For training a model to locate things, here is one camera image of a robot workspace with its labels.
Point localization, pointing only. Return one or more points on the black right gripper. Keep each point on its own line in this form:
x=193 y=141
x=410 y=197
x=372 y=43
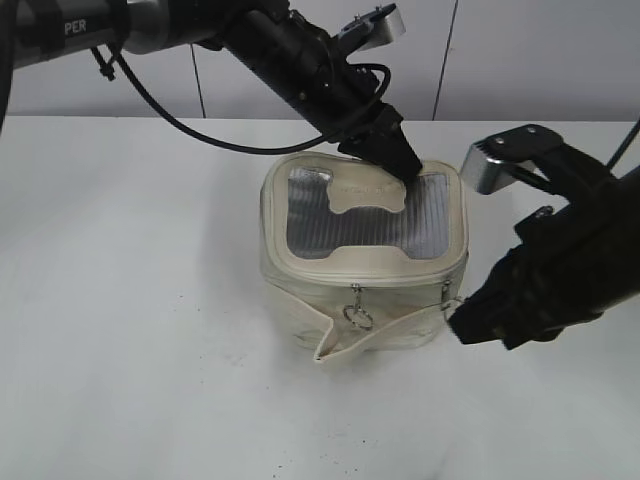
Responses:
x=571 y=267

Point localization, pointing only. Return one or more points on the cream bag with clear window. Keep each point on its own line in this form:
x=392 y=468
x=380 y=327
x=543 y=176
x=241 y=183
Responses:
x=355 y=260

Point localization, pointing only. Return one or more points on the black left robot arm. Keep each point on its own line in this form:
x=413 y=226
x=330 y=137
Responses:
x=33 y=32

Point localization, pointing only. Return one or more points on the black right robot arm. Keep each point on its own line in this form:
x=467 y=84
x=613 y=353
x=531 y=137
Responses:
x=569 y=267

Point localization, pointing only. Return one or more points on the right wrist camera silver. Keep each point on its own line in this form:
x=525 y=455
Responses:
x=500 y=160

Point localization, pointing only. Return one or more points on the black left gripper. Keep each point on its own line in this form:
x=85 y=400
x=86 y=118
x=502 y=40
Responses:
x=304 y=66

